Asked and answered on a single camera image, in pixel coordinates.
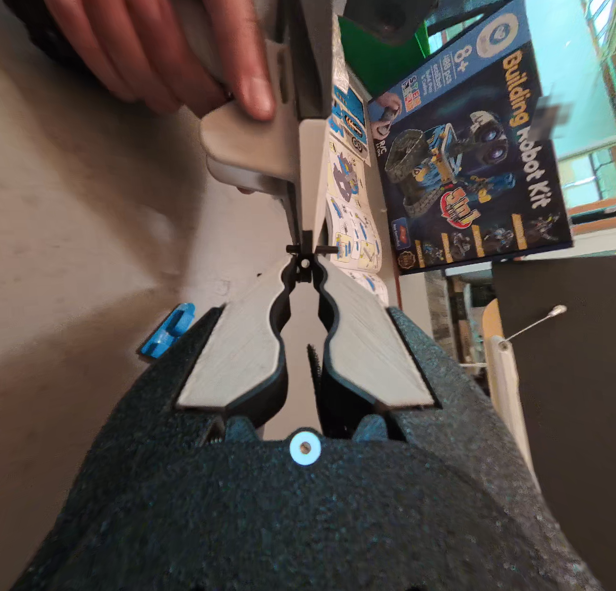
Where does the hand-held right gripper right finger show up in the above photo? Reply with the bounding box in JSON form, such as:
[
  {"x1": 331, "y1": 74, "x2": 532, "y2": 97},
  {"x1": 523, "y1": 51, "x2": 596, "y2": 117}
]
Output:
[{"x1": 314, "y1": 256, "x2": 437, "y2": 430}]

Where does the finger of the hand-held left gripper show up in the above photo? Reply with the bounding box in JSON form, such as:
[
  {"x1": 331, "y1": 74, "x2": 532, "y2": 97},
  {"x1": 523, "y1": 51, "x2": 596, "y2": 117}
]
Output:
[
  {"x1": 283, "y1": 181, "x2": 304, "y2": 246},
  {"x1": 298, "y1": 118, "x2": 332, "y2": 254}
]

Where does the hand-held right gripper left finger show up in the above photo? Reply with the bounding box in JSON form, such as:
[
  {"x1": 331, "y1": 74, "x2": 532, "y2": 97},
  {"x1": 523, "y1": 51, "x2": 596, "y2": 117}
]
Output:
[{"x1": 175, "y1": 255, "x2": 298, "y2": 430}]

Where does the black connector piece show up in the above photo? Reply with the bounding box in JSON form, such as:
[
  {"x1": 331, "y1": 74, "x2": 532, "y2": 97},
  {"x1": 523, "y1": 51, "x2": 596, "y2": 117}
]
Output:
[{"x1": 296, "y1": 230, "x2": 314, "y2": 284}]

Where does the white desk lamp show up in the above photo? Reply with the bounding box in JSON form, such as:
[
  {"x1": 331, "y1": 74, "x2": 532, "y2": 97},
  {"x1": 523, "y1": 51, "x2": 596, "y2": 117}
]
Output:
[{"x1": 459, "y1": 304, "x2": 569, "y2": 493}]

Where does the grey desk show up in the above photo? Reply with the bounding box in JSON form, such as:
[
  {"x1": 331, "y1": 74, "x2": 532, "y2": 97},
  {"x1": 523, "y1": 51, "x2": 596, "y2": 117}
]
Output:
[{"x1": 0, "y1": 0, "x2": 402, "y2": 591}]

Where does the person's left hand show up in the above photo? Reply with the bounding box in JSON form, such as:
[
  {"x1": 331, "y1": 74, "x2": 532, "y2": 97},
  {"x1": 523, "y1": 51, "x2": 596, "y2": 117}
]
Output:
[{"x1": 34, "y1": 0, "x2": 279, "y2": 122}]

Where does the instruction booklet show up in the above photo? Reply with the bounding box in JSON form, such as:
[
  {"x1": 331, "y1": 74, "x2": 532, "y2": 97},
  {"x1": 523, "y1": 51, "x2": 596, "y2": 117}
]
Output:
[{"x1": 325, "y1": 141, "x2": 391, "y2": 309}]

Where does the green storage bin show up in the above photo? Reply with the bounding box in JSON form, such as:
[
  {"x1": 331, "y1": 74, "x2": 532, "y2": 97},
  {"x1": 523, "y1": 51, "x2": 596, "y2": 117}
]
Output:
[{"x1": 337, "y1": 16, "x2": 431, "y2": 99}]

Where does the sticker sheet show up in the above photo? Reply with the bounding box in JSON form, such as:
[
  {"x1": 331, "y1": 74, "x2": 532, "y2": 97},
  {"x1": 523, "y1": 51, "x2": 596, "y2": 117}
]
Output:
[{"x1": 329, "y1": 83, "x2": 372, "y2": 167}]

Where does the blue flat brick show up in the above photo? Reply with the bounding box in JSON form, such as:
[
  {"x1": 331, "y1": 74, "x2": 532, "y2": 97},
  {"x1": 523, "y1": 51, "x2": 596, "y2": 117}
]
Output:
[{"x1": 139, "y1": 302, "x2": 197, "y2": 360}]

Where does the wooden table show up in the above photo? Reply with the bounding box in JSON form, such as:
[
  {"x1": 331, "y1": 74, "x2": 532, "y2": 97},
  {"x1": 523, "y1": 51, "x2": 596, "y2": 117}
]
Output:
[{"x1": 481, "y1": 298, "x2": 507, "y2": 344}]

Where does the robot kit box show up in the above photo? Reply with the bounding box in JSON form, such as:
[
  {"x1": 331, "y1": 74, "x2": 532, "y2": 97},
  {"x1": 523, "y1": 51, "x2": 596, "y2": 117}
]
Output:
[{"x1": 368, "y1": 0, "x2": 574, "y2": 276}]

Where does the black partition panel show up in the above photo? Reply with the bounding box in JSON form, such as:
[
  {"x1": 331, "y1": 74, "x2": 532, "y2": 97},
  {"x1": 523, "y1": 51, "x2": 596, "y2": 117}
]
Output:
[{"x1": 491, "y1": 254, "x2": 616, "y2": 591}]

